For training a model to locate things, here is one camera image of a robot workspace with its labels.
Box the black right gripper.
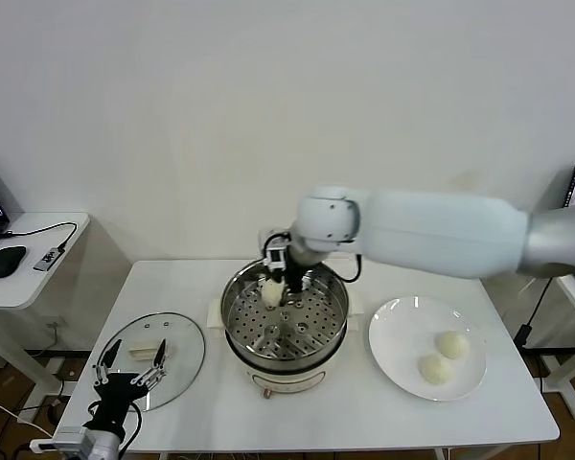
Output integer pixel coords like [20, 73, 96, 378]
[270, 248, 317, 294]

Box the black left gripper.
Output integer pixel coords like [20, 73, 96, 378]
[81, 338, 168, 435]

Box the white steamed baozi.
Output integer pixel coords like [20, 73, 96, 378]
[418, 354, 455, 386]
[261, 279, 287, 309]
[434, 330, 471, 360]

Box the round glass pot lid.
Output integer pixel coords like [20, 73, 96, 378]
[94, 311, 207, 413]

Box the stainless steel steamer basket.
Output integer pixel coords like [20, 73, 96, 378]
[219, 253, 351, 368]

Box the cream electric cooker base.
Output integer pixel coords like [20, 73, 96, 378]
[205, 287, 364, 400]

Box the white side table with mouse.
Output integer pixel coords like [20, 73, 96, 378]
[0, 213, 131, 402]

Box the white round plate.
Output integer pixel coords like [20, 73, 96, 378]
[367, 295, 488, 403]

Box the small silver usb hub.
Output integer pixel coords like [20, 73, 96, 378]
[33, 247, 61, 273]

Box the black computer mouse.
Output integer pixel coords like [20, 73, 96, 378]
[0, 245, 29, 279]

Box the white side table with label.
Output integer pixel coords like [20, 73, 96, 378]
[478, 272, 575, 421]

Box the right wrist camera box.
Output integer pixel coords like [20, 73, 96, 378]
[261, 229, 292, 272]

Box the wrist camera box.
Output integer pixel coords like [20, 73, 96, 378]
[261, 229, 292, 272]
[28, 427, 91, 454]

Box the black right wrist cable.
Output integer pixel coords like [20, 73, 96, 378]
[323, 253, 364, 284]

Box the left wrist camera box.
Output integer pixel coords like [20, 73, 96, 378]
[28, 427, 91, 454]

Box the white floor cable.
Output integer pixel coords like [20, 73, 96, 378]
[0, 396, 54, 438]

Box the black usb hub cable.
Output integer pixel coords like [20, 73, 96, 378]
[0, 221, 80, 254]

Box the black laptop power cable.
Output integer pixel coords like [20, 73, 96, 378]
[521, 277, 555, 332]

